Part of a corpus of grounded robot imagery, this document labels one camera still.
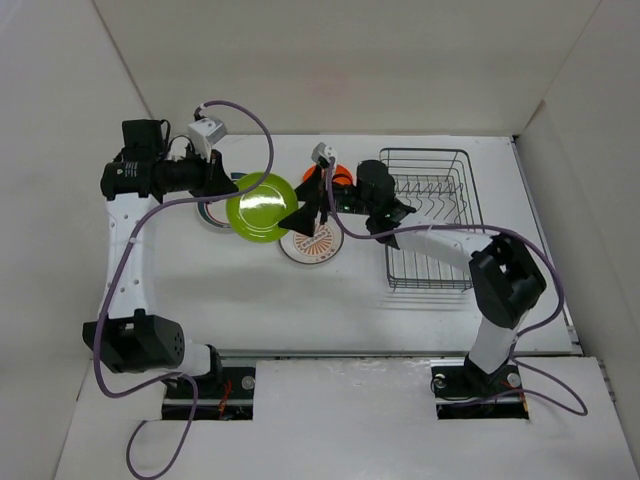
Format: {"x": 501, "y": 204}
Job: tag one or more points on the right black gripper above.
{"x": 314, "y": 192}

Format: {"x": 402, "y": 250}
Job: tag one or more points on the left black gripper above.
{"x": 214, "y": 179}

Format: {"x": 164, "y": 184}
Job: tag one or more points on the lime green plate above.
{"x": 255, "y": 215}

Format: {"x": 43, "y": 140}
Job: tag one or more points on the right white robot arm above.
{"x": 506, "y": 280}

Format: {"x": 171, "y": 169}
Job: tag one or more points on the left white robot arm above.
{"x": 135, "y": 338}

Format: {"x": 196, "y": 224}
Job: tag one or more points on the white plate teal rim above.
{"x": 214, "y": 217}

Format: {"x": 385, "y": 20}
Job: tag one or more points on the white plate orange sunburst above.
{"x": 312, "y": 251}

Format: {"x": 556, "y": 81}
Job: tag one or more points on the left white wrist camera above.
{"x": 204, "y": 134}

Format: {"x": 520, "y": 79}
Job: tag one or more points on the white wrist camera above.
{"x": 323, "y": 155}
{"x": 204, "y": 134}

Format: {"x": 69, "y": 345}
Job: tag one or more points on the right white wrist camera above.
{"x": 323, "y": 155}

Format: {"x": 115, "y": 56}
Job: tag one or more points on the black wire dish rack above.
{"x": 440, "y": 184}

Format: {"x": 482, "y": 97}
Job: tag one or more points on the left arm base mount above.
{"x": 226, "y": 393}

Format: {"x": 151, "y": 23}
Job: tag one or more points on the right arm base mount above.
{"x": 464, "y": 392}

